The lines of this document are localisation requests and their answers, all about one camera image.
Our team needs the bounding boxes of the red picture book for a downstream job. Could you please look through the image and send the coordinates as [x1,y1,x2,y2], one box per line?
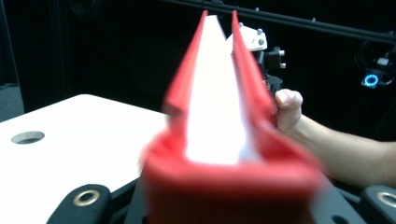
[138,8,326,224]

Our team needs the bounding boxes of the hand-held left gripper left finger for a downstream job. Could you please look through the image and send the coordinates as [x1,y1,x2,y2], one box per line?
[124,178,148,224]

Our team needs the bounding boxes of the black metal rail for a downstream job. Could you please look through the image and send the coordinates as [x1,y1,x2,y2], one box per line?
[167,0,396,43]

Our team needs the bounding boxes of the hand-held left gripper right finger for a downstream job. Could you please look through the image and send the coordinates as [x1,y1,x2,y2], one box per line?
[311,183,369,224]

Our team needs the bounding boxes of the glowing blue ring light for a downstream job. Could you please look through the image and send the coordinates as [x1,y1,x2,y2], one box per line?
[360,72,382,90]

